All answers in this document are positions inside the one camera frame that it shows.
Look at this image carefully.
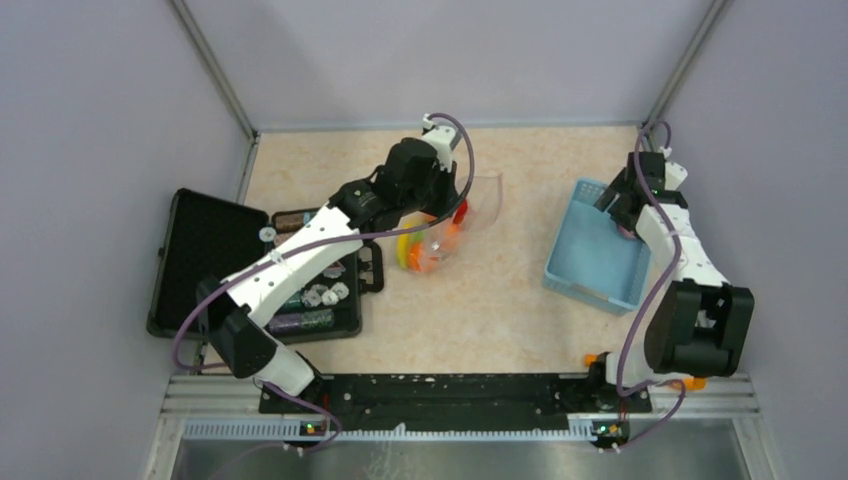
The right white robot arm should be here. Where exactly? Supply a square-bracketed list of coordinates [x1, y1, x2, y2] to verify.
[586, 152, 755, 412]

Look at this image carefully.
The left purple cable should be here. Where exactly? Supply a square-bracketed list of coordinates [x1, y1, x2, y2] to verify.
[173, 112, 476, 454]

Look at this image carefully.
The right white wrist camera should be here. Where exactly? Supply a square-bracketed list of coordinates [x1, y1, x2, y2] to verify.
[660, 147, 688, 191]

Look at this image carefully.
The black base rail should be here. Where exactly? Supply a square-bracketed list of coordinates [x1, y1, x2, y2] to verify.
[258, 372, 654, 435]

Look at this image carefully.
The blue plastic basket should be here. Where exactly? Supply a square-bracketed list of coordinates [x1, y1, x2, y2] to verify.
[542, 178, 652, 316]

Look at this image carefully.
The clear zip top bag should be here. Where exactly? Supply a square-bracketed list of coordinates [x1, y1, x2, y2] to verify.
[395, 173, 503, 274]

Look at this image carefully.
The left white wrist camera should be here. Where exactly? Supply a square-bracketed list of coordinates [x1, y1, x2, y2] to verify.
[421, 114, 462, 173]

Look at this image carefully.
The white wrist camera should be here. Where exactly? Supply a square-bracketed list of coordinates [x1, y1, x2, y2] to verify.
[421, 114, 462, 173]
[660, 147, 688, 191]

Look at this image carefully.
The black open tool case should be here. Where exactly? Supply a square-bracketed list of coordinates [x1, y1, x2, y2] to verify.
[146, 188, 385, 344]

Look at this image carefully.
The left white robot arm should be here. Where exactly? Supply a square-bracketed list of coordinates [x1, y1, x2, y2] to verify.
[191, 126, 462, 414]

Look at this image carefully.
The yellow banana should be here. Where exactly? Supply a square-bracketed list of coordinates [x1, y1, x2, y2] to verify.
[396, 236, 409, 270]

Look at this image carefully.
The orange carrot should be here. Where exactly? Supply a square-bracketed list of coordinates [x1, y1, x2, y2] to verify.
[584, 352, 707, 391]

